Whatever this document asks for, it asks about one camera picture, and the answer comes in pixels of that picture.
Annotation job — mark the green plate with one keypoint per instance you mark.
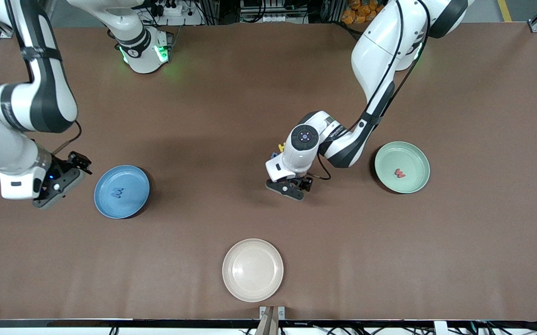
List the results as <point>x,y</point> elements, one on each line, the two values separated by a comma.
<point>412,158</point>

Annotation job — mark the blue uppercase letter W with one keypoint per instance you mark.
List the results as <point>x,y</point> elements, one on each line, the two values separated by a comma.
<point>118,192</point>

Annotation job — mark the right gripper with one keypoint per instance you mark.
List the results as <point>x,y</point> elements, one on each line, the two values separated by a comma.
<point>67,165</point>

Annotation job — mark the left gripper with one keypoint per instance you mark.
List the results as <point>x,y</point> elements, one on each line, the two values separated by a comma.
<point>303,182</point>

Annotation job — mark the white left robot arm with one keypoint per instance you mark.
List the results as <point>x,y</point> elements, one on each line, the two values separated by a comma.
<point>375,51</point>

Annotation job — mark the metal table edge bracket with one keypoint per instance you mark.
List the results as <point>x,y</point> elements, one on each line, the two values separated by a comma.
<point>262,312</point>

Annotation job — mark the beige plate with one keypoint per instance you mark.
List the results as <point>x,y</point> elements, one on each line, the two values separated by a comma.
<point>253,270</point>

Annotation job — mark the red lowercase letter w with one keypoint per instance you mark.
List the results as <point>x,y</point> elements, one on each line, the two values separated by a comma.
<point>400,174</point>

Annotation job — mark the blue plate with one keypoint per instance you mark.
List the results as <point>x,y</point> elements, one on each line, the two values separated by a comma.
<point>129,204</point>

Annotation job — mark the orange bags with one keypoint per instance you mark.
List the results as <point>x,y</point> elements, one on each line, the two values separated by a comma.
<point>359,14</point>

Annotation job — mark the white power strip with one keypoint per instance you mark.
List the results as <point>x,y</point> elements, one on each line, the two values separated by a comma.
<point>187,18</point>

